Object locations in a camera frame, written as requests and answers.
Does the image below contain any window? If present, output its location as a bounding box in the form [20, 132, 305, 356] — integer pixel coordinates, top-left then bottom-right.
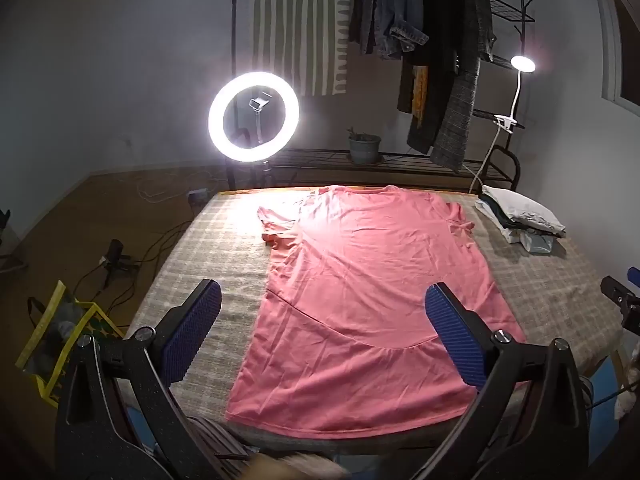
[587, 0, 640, 116]

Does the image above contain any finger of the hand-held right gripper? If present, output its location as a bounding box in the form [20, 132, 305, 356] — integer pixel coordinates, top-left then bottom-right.
[600, 267, 640, 331]

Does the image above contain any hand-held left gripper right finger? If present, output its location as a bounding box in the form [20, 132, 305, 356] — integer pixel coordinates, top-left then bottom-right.
[424, 281, 593, 480]

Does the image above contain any beige plaid blanket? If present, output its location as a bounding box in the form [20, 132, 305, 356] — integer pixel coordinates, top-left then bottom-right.
[125, 187, 623, 456]

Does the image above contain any yellow green shopping bag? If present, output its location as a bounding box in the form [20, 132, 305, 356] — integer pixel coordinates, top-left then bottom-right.
[15, 280, 126, 408]

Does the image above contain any white clip lamp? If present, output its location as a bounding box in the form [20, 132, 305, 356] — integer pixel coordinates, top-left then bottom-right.
[470, 55, 537, 196]

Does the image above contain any black metal clothes rack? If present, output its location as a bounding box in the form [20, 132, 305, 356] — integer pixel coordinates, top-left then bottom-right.
[227, 0, 536, 193]

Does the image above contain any black device with cables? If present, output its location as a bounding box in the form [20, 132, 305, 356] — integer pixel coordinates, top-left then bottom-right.
[97, 239, 138, 288]

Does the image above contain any pink t-shirt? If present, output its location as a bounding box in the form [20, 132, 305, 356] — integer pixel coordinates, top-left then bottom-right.
[225, 185, 527, 441]

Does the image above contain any dark garment with yellow print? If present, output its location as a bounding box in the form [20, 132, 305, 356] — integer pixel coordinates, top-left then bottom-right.
[397, 52, 433, 128]

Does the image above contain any potted plant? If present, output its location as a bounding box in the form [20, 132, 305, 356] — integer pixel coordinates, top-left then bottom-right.
[346, 127, 382, 165]

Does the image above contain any grey plaid coat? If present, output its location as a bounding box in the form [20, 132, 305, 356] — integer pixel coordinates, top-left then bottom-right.
[407, 0, 496, 171]

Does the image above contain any denim jacket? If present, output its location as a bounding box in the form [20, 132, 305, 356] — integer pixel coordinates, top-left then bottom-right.
[348, 0, 430, 61]

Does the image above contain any phone holder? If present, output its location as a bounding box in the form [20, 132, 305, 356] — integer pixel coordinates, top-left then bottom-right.
[248, 91, 273, 148]

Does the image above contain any green striped wall hanging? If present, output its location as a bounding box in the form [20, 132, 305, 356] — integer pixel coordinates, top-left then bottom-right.
[248, 0, 353, 97]

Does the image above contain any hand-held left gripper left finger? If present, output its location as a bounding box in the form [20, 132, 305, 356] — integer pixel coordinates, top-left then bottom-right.
[55, 279, 223, 480]

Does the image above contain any ring light on stand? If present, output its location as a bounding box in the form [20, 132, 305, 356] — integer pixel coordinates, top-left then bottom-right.
[207, 71, 301, 191]

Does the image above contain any stack of folded clothes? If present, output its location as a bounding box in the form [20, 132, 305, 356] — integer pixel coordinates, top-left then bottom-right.
[475, 185, 567, 253]

